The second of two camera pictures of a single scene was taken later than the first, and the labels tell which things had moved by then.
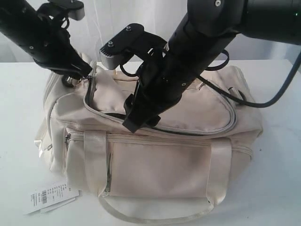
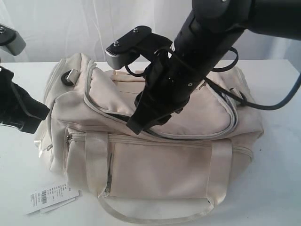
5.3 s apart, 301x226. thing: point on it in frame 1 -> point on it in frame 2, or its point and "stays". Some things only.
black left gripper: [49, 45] -> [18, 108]
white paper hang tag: [42, 200] stays
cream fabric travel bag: [181, 165] stays
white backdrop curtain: [104, 19] stays
